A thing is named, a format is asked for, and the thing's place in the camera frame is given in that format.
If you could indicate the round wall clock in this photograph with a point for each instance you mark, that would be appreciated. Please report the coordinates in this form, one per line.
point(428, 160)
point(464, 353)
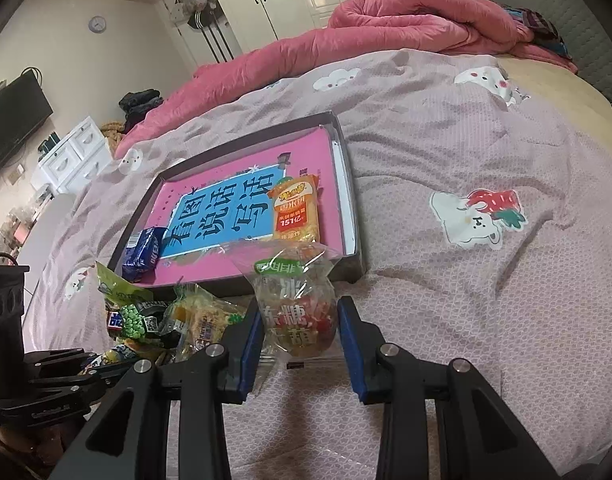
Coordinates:
point(97, 24)

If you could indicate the dark green bottles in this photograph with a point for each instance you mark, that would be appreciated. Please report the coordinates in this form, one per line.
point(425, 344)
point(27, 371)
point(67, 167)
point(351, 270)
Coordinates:
point(50, 144)

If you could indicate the beige bed sheet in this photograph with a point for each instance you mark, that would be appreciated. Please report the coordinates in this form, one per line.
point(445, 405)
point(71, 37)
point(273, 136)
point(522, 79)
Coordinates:
point(560, 90)

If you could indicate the printed pink bedsheet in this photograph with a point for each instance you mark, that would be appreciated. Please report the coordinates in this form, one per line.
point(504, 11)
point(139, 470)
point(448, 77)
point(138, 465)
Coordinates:
point(435, 135)

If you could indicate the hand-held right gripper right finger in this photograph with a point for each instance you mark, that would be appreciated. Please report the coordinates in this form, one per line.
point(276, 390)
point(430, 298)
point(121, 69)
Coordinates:
point(353, 360)

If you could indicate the blue cookie packet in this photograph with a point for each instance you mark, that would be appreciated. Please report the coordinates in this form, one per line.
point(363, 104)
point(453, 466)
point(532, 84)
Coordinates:
point(143, 255)

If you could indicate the grey quilted headboard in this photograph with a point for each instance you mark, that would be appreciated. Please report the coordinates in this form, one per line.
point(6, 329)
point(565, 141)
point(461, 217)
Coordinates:
point(585, 20)

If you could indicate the hanging grey bags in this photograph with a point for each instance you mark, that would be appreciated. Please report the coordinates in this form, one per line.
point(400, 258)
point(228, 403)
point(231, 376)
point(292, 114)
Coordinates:
point(193, 5)

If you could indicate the dark clothes pile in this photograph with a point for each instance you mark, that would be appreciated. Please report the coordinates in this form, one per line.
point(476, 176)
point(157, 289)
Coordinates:
point(141, 105)

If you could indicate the grey shallow cardboard box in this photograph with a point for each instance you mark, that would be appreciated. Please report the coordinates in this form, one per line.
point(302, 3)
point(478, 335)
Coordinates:
point(348, 270)

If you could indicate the yellow pastry packet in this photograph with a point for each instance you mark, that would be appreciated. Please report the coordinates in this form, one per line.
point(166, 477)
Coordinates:
point(201, 322)

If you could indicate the black television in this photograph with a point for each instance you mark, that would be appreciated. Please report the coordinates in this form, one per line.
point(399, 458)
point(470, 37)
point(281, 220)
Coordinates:
point(11, 125)

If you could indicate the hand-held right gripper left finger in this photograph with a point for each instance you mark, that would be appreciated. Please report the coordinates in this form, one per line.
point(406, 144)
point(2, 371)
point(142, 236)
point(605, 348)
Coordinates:
point(250, 355)

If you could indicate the pile of small bottles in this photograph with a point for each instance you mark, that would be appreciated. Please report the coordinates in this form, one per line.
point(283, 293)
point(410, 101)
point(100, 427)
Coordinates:
point(11, 230)

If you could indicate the dark green pea packet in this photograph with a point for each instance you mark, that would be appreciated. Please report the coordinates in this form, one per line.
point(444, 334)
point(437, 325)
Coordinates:
point(136, 317)

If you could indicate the orange snack packet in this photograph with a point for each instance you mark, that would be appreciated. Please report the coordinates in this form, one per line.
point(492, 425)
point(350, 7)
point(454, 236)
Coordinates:
point(296, 215)

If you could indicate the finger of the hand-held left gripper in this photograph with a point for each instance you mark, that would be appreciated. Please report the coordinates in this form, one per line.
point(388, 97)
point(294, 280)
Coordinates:
point(61, 356)
point(86, 377)

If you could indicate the clear candy bag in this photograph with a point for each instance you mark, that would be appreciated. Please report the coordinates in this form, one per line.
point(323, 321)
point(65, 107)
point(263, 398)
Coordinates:
point(296, 310)

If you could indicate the small blue white packet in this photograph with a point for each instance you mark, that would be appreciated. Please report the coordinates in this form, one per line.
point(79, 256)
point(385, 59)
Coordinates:
point(116, 321)

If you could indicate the white door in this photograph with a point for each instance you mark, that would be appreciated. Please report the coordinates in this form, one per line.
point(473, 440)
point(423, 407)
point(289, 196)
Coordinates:
point(221, 45)

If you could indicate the pink picture book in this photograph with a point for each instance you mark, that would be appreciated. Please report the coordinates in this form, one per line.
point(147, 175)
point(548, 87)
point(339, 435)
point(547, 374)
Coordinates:
point(211, 185)

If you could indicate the pink quilt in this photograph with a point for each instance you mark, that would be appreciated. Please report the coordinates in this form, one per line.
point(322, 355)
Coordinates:
point(385, 25)

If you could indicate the white rounded bench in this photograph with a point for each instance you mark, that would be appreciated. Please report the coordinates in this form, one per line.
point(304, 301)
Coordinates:
point(46, 240)

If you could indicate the colourful clothes pile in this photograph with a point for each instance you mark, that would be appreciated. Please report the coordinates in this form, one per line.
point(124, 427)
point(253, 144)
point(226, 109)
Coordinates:
point(540, 25)

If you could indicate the wall socket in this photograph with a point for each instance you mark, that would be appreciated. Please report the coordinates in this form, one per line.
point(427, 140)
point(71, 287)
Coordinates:
point(16, 172)

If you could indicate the white drawer cabinet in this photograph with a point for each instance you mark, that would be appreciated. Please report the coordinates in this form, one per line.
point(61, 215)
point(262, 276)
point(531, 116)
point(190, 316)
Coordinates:
point(81, 145)

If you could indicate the brown fuzzy blanket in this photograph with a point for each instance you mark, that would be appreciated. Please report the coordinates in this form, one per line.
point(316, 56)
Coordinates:
point(113, 135)

